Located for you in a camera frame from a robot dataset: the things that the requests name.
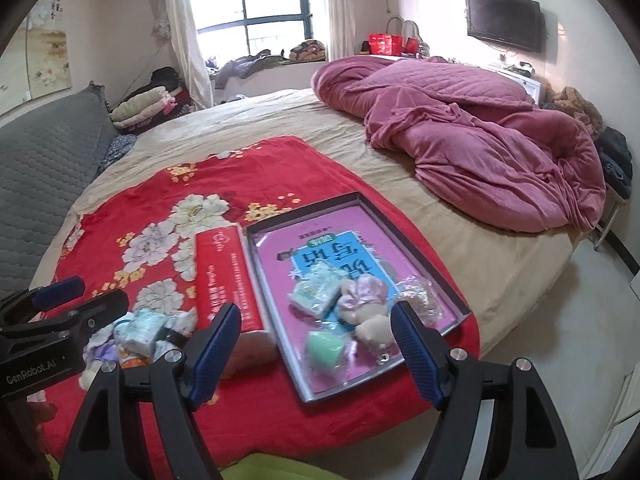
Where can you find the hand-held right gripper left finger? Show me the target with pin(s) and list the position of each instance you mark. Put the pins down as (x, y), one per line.
(215, 355)

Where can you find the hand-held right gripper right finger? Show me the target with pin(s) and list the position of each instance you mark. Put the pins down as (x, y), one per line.
(417, 355)

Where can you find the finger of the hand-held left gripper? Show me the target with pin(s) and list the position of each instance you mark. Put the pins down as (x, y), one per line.
(95, 310)
(57, 287)

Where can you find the white plush with purple dress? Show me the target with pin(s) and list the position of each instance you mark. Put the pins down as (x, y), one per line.
(100, 360)

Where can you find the large light green tissue pack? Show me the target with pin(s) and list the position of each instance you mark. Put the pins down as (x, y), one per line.
(145, 330)

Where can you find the clear plastic packet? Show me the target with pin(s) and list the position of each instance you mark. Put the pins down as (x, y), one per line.
(420, 297)

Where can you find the beige plush with pink bow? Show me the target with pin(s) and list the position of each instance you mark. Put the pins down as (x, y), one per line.
(365, 315)

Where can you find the green sponge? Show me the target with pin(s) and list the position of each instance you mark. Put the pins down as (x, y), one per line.
(325, 350)

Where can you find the grey tray with pink print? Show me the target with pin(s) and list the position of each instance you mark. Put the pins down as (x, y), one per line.
(295, 230)

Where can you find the red and white tissue box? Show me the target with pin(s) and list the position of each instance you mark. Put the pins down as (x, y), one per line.
(220, 270)

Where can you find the grey quilted headboard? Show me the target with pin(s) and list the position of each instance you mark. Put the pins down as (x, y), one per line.
(40, 170)

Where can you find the person's green clothing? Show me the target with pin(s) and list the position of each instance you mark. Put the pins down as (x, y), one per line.
(290, 470)

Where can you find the blue patterned cloth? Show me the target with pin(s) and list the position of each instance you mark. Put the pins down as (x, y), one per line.
(117, 150)

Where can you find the red floral blanket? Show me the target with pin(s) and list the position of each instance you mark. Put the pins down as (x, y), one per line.
(280, 165)

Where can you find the pile of folded clothes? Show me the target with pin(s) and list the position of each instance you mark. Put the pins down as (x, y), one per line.
(145, 105)

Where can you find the pink duvet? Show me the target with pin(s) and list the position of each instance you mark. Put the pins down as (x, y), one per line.
(475, 135)

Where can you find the metal rack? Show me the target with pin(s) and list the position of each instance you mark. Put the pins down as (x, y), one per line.
(607, 225)

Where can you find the bed with beige sheet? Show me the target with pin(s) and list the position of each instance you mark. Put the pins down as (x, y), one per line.
(280, 115)

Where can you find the dark clothes pile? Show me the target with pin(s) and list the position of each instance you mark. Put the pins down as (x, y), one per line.
(615, 160)

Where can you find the clothes on window sill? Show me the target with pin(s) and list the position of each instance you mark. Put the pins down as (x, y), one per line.
(250, 67)

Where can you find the white cabinet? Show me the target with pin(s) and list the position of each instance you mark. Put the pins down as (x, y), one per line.
(520, 85)

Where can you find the white curtain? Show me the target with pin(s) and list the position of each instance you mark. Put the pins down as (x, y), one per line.
(180, 25)
(340, 10)

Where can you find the brown furry cloth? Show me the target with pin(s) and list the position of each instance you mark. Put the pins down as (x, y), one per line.
(575, 105)

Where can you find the red shopping bag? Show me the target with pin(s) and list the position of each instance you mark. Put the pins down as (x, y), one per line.
(385, 44)

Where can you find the patterned folded blanket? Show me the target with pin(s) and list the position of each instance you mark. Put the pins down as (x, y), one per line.
(307, 50)

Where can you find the window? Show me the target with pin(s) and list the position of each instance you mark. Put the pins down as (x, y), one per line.
(250, 0)

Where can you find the floral wall poster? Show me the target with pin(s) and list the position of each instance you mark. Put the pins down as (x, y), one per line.
(50, 55)

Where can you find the wall-mounted television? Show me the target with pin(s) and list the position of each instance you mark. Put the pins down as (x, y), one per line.
(505, 20)

